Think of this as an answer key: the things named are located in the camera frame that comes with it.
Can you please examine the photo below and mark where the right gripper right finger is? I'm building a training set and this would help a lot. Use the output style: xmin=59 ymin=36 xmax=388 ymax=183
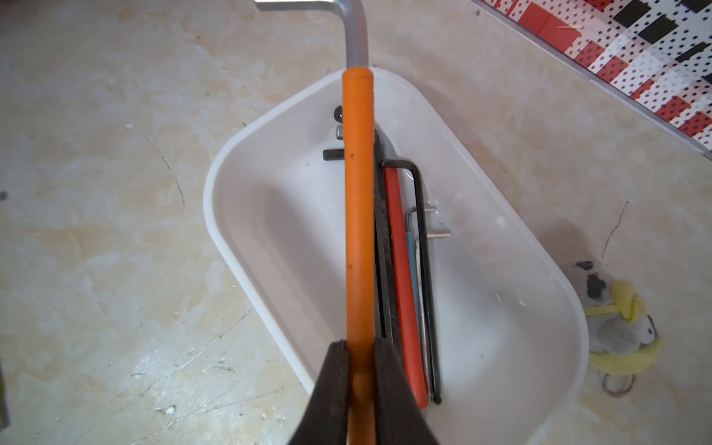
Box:
xmin=374 ymin=337 xmax=438 ymax=445

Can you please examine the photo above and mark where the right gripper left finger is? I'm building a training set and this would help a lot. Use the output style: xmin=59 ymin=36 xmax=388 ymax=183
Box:
xmin=289 ymin=340 xmax=350 ymax=445

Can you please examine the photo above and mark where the red hex key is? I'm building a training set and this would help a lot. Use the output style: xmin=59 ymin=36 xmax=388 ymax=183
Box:
xmin=384 ymin=168 xmax=428 ymax=411

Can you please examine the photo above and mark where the white plastic storage box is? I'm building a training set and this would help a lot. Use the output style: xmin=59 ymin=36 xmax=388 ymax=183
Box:
xmin=203 ymin=69 xmax=588 ymax=444

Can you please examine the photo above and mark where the thin black hex key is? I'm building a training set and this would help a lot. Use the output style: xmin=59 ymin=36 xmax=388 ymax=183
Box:
xmin=381 ymin=159 xmax=442 ymax=405

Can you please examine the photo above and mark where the orange hex key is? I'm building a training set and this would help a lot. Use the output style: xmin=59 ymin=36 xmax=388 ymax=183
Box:
xmin=256 ymin=1 xmax=376 ymax=444

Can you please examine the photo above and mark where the long black hex key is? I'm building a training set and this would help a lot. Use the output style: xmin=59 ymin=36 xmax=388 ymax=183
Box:
xmin=374 ymin=132 xmax=401 ymax=348

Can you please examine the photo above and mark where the small yellow keychain toy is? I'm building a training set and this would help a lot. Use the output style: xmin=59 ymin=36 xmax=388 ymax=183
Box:
xmin=568 ymin=260 xmax=662 ymax=398

